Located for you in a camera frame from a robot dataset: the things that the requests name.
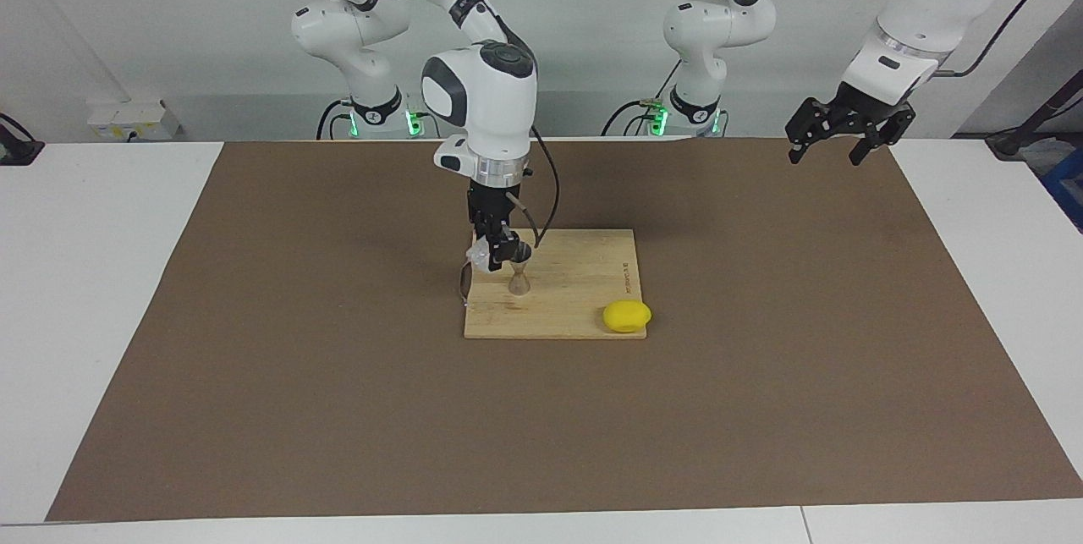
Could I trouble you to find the wooden cutting board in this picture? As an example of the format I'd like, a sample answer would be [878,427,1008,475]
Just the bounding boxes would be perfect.
[458,228,648,340]

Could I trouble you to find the black clamp mount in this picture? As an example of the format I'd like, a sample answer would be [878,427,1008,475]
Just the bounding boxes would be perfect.
[0,113,45,166]

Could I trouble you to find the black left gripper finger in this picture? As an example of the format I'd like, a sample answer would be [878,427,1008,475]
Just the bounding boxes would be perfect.
[785,96,840,167]
[849,102,918,168]

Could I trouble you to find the yellow lemon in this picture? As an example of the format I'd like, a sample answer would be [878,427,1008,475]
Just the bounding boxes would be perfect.
[602,300,653,334]

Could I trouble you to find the black right arm base cable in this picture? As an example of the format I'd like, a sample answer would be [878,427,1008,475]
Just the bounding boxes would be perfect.
[316,99,353,141]

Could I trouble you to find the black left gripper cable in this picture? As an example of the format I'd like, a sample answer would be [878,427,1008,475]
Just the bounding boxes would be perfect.
[702,0,1056,80]

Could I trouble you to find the brown table mat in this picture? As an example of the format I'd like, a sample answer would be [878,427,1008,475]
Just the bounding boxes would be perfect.
[47,138,1083,522]

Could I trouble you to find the black left arm base cables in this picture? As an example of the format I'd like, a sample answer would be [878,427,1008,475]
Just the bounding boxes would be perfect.
[602,60,683,137]

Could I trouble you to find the black stand with pole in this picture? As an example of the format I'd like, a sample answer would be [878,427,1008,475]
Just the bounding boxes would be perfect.
[986,70,1083,161]

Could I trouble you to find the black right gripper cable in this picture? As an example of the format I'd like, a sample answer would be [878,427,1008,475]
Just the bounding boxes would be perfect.
[278,0,562,250]

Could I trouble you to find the blue crate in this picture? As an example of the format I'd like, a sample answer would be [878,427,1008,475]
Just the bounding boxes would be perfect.
[1039,146,1083,234]

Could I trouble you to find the steel double jigger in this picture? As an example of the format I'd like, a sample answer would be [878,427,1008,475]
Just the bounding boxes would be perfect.
[506,245,534,297]

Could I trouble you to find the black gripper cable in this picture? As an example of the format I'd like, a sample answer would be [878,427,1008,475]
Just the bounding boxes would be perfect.
[702,0,1056,80]
[278,0,562,250]

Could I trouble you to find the white wall socket box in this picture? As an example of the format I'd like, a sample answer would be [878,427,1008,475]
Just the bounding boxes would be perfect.
[87,100,183,142]

